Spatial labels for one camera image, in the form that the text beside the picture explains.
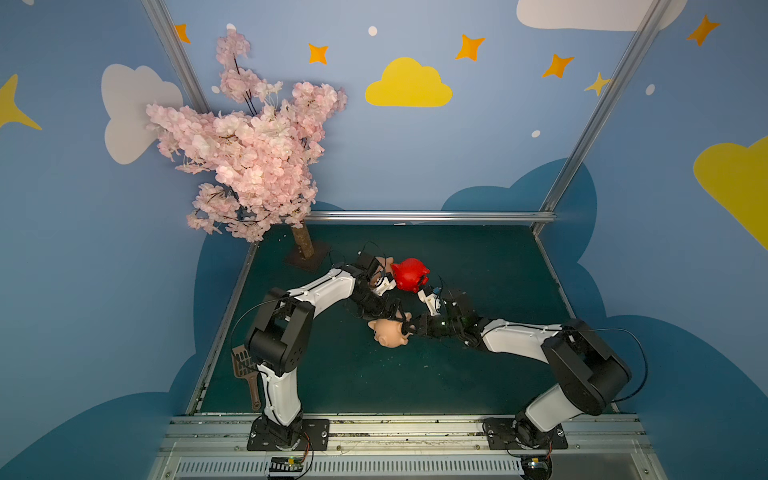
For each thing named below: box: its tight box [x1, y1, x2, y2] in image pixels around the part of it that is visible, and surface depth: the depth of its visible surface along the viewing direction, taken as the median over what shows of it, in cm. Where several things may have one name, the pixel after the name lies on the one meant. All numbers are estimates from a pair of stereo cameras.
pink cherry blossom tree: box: [147, 30, 348, 260], surface depth 71 cm
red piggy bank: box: [392, 258, 431, 293], surface depth 100 cm
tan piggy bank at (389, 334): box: [368, 319, 410, 348], surface depth 86 cm
